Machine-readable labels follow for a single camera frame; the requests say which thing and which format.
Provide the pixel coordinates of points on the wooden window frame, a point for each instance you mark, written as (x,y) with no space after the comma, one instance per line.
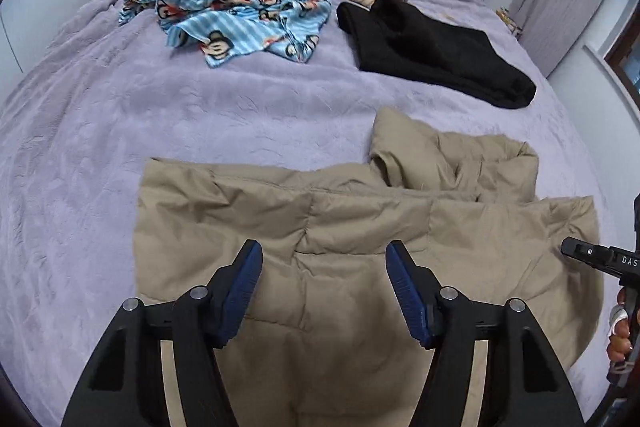
(622,72)

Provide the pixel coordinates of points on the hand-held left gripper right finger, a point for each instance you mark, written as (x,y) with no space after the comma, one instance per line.
(405,292)

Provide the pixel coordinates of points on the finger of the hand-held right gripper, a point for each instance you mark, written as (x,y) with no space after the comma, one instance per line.
(582,254)

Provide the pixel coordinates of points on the purple fleece blanket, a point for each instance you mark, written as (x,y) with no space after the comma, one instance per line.
(150,107)

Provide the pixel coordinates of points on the blue monkey print garment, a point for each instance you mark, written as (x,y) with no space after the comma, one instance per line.
(240,7)

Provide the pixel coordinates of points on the beige puffer jacket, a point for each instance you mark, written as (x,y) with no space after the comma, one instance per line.
(350,217)

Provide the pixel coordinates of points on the black garment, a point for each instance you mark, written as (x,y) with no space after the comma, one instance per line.
(425,47)

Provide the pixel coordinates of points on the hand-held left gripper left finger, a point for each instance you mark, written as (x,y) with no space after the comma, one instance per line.
(245,287)

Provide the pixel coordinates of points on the person's right hand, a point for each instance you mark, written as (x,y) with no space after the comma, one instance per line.
(620,327)

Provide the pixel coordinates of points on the pile of small boxes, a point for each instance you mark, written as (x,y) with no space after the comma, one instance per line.
(509,22)

